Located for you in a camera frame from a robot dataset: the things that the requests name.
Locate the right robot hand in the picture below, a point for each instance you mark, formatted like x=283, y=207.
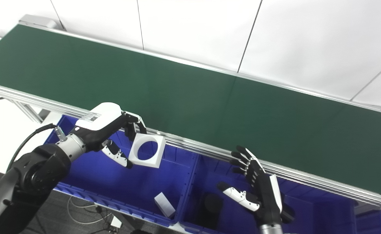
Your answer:
x=265, y=198

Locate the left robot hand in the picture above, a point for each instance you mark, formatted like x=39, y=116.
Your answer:
x=99, y=118

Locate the white square part with hole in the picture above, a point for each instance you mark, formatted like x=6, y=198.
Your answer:
x=134, y=158

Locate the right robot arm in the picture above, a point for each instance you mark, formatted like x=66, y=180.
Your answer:
x=270, y=229

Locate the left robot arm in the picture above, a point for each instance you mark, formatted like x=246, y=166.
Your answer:
x=37, y=172

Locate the blue plastic bin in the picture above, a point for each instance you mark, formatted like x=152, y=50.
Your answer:
x=314, y=214
x=112, y=185
x=379, y=224

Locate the black cylinder part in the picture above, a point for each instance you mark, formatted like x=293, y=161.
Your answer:
x=213, y=208

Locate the aluminium conveyor leg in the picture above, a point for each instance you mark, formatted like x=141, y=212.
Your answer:
x=29, y=112

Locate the green conveyor belt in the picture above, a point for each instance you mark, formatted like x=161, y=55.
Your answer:
x=210, y=97

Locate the white rectangular block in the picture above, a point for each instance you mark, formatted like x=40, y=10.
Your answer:
x=164, y=204

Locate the white power adapter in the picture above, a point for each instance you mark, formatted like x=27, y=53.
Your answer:
x=115, y=222

